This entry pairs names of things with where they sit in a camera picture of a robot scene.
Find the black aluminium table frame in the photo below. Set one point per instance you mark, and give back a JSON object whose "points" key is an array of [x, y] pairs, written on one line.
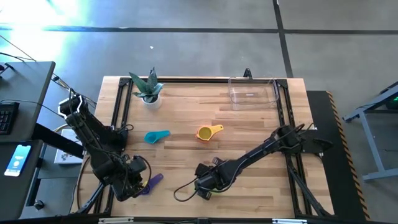
{"points": [[199, 80]]}

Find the yellow measuring cup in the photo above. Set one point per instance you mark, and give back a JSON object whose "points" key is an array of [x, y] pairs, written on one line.
{"points": [[206, 132]]}

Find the white printed booklet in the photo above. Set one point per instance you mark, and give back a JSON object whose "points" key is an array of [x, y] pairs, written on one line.
{"points": [[66, 155]]}

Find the black keyboard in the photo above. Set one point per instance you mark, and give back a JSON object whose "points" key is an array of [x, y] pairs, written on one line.
{"points": [[7, 118]]}

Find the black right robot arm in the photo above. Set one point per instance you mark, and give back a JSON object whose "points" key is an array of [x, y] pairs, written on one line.
{"points": [[264, 149]]}

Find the black diagonal frame strut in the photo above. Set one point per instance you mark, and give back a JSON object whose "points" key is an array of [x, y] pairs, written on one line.
{"points": [[306, 193], [93, 199]]}

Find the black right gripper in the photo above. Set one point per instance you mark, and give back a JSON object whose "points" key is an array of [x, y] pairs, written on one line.
{"points": [[214, 177]]}

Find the white plant pot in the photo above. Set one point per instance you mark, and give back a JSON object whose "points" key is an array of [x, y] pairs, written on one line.
{"points": [[153, 104]]}

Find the small black edge bracket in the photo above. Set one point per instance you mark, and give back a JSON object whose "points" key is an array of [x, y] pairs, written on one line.
{"points": [[247, 73]]}

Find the device with green light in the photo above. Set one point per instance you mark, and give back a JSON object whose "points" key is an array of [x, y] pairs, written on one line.
{"points": [[393, 102]]}

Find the clear plastic basket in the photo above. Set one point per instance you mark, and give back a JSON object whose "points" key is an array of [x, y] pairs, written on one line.
{"points": [[252, 95]]}

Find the black side table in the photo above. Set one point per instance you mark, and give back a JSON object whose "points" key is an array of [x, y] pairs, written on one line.
{"points": [[15, 193]]}

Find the black caster wheel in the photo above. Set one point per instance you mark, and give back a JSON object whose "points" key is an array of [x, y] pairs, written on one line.
{"points": [[38, 204]]}

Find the silver metal bracket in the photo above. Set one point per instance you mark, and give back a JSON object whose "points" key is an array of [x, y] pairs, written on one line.
{"points": [[115, 220], [289, 221]]}

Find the dark grey desk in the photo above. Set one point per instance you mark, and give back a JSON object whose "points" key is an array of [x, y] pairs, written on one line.
{"points": [[25, 84]]}

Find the teal measuring cup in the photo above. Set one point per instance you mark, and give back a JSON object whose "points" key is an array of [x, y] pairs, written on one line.
{"points": [[154, 137]]}

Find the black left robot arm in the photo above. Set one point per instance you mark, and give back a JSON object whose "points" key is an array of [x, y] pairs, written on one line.
{"points": [[90, 133]]}

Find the black hazard-striped floor mat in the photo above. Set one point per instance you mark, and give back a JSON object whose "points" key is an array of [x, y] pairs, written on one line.
{"points": [[335, 186]]}

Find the purple measuring cup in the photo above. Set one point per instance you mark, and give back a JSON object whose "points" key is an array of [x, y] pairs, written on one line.
{"points": [[155, 181]]}

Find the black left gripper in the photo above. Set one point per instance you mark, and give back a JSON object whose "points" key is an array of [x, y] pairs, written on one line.
{"points": [[130, 177]]}

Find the blue-grey metal stand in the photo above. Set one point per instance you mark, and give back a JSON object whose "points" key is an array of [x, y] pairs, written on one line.
{"points": [[370, 143]]}

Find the green snake plant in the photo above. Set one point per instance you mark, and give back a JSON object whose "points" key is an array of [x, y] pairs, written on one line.
{"points": [[148, 87]]}

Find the smartphone with blue screen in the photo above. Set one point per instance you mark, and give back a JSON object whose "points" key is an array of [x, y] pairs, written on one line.
{"points": [[17, 160]]}

